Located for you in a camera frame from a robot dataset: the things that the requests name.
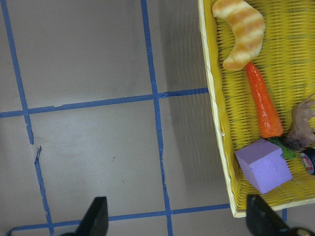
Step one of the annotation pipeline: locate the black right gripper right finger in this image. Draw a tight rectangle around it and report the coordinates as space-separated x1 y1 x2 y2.
246 194 315 236

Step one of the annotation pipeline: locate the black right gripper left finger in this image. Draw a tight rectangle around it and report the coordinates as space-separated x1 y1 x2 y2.
60 197 109 236

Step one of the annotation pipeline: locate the purple foam cube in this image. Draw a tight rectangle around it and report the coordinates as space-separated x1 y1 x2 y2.
235 139 292 194

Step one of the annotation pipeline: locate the small labelled bottle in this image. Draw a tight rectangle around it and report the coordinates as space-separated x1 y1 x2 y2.
300 147 315 176

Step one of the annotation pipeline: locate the brown toy root figure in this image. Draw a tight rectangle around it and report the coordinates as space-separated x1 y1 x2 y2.
284 93 315 151

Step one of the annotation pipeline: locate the orange toy carrot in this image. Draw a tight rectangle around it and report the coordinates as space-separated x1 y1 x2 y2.
245 62 284 139

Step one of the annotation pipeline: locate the yellow woven basket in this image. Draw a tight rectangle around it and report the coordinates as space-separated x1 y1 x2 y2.
198 0 315 218

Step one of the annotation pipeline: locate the toy croissant bread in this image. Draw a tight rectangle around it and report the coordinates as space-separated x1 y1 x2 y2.
212 0 265 71

